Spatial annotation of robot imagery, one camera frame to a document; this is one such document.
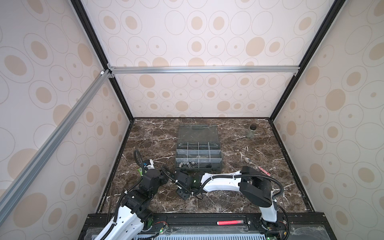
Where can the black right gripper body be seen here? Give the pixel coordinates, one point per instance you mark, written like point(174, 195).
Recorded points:
point(182, 193)

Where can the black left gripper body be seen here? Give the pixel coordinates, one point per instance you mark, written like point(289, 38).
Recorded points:
point(153, 189)

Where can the clear grey compartment organizer box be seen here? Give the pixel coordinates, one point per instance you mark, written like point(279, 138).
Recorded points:
point(199, 149)

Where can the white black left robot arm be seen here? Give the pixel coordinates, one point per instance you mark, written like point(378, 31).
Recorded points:
point(131, 215)

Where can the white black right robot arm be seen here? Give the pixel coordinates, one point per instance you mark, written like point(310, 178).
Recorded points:
point(254, 184)

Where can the red marker pen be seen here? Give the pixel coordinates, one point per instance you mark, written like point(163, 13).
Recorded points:
point(232, 222)

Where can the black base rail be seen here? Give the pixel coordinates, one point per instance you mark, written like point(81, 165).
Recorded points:
point(303, 226)

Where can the spoon with pink handle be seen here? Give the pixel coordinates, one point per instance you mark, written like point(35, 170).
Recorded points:
point(251, 164)

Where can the horizontal aluminium frame bar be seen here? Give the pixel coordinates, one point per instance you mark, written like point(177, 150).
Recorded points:
point(205, 70)

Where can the diagonal aluminium frame bar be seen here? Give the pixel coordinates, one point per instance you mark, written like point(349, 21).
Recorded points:
point(21, 184)

